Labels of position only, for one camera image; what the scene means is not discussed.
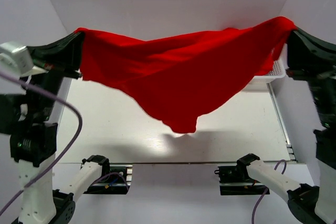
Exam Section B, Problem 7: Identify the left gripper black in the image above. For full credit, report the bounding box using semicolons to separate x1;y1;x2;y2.
26;29;85;121

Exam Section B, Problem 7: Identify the red t shirt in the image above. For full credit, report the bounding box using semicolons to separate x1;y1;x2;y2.
77;17;296;134

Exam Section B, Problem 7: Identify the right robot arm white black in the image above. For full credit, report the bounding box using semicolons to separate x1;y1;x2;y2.
236;28;335;223

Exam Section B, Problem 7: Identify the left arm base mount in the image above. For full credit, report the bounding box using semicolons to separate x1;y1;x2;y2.
84;164;132;195

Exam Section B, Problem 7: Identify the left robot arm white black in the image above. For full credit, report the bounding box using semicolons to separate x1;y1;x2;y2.
1;32;111;223

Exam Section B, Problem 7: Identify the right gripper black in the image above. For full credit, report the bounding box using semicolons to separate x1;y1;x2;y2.
283;22;336;126

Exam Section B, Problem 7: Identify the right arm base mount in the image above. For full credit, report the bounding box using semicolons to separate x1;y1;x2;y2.
214;166;270;196

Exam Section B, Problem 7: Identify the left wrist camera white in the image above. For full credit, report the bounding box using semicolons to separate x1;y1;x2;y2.
1;41;48;77

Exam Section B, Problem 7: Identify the white plastic basket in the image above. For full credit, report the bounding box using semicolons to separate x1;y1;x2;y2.
242;45;287;92

